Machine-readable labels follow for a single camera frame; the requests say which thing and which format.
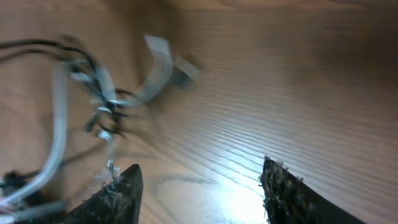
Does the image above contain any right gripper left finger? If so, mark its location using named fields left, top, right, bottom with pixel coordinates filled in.
left=62, top=164, right=143, bottom=224

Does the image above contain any white usb cable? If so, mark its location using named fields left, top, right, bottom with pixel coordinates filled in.
left=0, top=34, right=200, bottom=224

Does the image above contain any black usb cable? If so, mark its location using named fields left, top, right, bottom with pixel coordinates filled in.
left=0, top=37, right=137, bottom=200

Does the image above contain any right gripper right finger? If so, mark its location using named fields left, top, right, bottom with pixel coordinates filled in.
left=259, top=156, right=364, bottom=224

